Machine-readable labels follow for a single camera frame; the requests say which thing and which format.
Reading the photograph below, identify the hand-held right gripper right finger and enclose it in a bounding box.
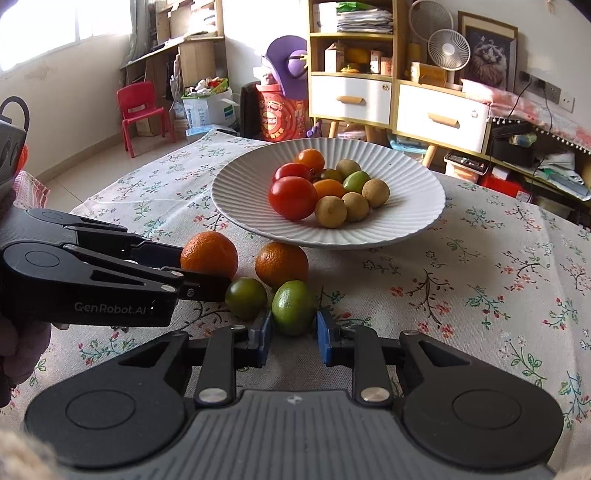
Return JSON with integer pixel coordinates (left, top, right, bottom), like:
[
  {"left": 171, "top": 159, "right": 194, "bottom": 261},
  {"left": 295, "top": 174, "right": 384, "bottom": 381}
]
[{"left": 316, "top": 308, "right": 472, "bottom": 403}]

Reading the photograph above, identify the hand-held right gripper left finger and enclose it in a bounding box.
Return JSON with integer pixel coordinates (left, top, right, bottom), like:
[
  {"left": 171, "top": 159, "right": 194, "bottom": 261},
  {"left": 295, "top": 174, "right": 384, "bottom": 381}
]
[{"left": 115, "top": 310, "right": 274, "bottom": 407}]

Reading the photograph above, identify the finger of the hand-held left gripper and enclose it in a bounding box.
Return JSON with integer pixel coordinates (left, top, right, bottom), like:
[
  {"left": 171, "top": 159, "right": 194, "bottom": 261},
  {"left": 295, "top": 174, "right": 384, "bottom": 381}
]
[
  {"left": 69, "top": 215, "right": 185, "bottom": 269},
  {"left": 69, "top": 244, "right": 232, "bottom": 304}
]

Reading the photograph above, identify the large orange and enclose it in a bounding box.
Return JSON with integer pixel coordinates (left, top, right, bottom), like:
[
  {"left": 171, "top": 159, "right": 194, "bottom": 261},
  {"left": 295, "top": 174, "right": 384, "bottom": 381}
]
[{"left": 180, "top": 232, "right": 239, "bottom": 280}]

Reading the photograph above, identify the green lime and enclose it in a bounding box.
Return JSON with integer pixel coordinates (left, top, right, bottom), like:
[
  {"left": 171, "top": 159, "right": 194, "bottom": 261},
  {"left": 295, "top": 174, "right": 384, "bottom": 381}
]
[
  {"left": 342, "top": 171, "right": 372, "bottom": 195},
  {"left": 271, "top": 280, "right": 317, "bottom": 336}
]

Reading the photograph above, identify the dark green tomato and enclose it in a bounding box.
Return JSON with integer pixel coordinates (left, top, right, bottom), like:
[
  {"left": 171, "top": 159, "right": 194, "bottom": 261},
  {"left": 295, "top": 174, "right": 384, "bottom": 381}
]
[{"left": 225, "top": 277, "right": 269, "bottom": 321}]

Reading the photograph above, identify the red tomato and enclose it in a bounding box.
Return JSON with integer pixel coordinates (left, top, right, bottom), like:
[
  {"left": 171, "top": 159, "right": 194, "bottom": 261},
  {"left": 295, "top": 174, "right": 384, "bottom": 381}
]
[
  {"left": 269, "top": 176, "right": 318, "bottom": 221},
  {"left": 272, "top": 163, "right": 314, "bottom": 183}
]

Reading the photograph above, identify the orange tomato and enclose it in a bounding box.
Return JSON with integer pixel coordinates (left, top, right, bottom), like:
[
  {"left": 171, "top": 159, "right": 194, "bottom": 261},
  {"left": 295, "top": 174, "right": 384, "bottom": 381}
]
[
  {"left": 294, "top": 148, "right": 326, "bottom": 174},
  {"left": 313, "top": 179, "right": 346, "bottom": 199}
]

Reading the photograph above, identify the white ribbed plate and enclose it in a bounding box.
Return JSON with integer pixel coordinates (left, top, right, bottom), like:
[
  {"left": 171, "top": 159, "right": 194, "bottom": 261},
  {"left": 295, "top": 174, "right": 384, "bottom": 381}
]
[{"left": 211, "top": 138, "right": 447, "bottom": 250}]

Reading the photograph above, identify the person's left hand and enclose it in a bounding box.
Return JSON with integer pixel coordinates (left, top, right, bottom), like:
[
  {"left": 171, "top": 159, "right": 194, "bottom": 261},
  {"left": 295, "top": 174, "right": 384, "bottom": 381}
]
[{"left": 0, "top": 318, "right": 52, "bottom": 407}]

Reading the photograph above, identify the small orange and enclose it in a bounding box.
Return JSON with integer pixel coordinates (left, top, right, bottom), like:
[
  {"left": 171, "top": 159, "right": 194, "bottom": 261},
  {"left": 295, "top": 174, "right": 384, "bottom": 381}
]
[{"left": 255, "top": 241, "right": 309, "bottom": 291}]

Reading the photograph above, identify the pink striped cloth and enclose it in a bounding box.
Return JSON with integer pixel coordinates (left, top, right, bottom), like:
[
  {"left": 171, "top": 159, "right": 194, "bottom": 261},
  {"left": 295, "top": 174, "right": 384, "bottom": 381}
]
[{"left": 14, "top": 170, "right": 51, "bottom": 206}]

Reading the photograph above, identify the red plastic chair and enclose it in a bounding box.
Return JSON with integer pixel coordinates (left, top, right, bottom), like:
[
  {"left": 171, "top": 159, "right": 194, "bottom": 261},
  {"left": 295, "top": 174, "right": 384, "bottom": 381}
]
[{"left": 116, "top": 80, "right": 176, "bottom": 158}]

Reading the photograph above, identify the white bag with toys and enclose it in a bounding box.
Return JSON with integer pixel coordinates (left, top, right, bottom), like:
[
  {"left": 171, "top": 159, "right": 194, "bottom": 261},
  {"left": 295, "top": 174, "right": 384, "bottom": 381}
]
[{"left": 181, "top": 76, "right": 236, "bottom": 130}]

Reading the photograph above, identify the beige fuzzy clothing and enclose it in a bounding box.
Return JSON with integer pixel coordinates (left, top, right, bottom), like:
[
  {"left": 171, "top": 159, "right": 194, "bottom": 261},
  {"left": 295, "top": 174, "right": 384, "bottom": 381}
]
[{"left": 0, "top": 429, "right": 63, "bottom": 480}]

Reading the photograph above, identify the black standing appliance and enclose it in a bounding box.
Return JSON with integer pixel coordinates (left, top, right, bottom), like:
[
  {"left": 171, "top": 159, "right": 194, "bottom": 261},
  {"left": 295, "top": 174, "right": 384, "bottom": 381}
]
[{"left": 239, "top": 80, "right": 262, "bottom": 139}]

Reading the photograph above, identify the floral tablecloth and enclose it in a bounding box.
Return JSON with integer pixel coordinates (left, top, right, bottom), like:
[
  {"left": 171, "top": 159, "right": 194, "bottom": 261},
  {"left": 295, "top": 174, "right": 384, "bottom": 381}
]
[{"left": 9, "top": 128, "right": 591, "bottom": 472}]

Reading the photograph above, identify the red printed barrel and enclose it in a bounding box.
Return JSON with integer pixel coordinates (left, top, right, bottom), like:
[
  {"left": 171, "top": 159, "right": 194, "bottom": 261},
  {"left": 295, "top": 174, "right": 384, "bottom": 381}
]
[{"left": 256, "top": 83, "right": 310, "bottom": 141}]

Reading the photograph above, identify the wooden bookshelf desk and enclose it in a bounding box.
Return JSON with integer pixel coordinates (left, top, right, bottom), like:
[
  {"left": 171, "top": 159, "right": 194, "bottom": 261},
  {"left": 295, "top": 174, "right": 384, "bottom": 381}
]
[{"left": 120, "top": 0, "right": 227, "bottom": 134}]

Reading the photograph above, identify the clear plastic storage bin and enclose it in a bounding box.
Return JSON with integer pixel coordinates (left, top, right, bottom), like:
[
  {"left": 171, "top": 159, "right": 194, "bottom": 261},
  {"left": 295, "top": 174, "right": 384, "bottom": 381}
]
[{"left": 388, "top": 134, "right": 428, "bottom": 155}]

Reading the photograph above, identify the purple plush toy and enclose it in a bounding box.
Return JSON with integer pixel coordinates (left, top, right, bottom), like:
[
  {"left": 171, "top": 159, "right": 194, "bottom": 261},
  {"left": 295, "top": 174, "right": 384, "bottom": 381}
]
[{"left": 264, "top": 36, "right": 309, "bottom": 100}]

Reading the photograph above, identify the white cabinet drawer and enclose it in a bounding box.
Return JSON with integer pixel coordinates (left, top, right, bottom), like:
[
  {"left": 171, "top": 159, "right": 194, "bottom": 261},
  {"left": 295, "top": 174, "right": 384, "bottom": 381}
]
[
  {"left": 396, "top": 84, "right": 490, "bottom": 153},
  {"left": 310, "top": 75, "right": 393, "bottom": 125}
]

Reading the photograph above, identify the window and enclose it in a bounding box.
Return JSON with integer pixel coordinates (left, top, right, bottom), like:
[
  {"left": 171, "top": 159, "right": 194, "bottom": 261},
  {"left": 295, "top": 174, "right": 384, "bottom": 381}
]
[{"left": 0, "top": 0, "right": 139, "bottom": 70}]

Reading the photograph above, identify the house-shaped carton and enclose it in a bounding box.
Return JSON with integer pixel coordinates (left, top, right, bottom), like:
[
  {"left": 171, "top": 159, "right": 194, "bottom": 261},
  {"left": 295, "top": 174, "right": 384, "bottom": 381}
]
[{"left": 324, "top": 41, "right": 347, "bottom": 73}]

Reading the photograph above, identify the black box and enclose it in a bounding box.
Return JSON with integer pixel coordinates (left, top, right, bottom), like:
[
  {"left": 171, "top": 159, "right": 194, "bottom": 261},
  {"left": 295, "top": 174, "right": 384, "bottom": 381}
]
[{"left": 490, "top": 122, "right": 539, "bottom": 167}]

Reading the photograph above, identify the wooden box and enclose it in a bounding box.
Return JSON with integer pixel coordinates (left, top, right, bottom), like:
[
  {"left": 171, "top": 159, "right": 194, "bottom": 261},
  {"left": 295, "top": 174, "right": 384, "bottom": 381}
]
[{"left": 410, "top": 62, "right": 448, "bottom": 85}]

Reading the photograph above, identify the loose papers pile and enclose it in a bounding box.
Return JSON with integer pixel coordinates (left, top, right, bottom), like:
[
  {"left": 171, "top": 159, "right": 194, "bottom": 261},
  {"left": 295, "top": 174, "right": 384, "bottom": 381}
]
[{"left": 538, "top": 152, "right": 591, "bottom": 199}]

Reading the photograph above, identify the wooden cabinet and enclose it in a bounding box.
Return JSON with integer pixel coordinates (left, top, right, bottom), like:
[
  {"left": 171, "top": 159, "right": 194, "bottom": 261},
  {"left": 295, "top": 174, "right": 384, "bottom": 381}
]
[{"left": 307, "top": 0, "right": 492, "bottom": 169}]

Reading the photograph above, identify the pink tasselled cloth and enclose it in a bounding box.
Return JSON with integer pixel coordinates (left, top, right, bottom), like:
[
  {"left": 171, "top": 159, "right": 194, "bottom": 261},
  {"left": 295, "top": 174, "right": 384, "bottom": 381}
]
[{"left": 462, "top": 79, "right": 591, "bottom": 148}]

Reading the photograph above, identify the stack of papers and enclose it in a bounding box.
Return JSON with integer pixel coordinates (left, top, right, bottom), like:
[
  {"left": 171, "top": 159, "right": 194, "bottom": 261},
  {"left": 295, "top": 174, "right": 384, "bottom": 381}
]
[{"left": 337, "top": 2, "right": 393, "bottom": 33}]

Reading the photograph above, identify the small white desk fan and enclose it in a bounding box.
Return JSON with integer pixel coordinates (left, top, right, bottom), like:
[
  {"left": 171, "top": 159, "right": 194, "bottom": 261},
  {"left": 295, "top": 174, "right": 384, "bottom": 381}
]
[{"left": 427, "top": 28, "right": 472, "bottom": 89}]

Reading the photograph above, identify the framed cat picture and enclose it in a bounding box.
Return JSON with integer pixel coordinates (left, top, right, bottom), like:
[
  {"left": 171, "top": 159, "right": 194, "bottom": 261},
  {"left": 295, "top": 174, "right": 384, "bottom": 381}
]
[{"left": 457, "top": 11, "right": 518, "bottom": 93}]

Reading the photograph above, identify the large white fan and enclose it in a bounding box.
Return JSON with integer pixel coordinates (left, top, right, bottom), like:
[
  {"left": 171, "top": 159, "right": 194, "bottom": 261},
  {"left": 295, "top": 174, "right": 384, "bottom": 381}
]
[{"left": 409, "top": 0, "right": 455, "bottom": 44}]

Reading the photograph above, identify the wall socket strip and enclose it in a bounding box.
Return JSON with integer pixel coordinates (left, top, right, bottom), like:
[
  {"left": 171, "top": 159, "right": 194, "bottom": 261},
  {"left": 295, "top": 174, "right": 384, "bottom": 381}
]
[{"left": 519, "top": 69, "right": 575, "bottom": 112}]

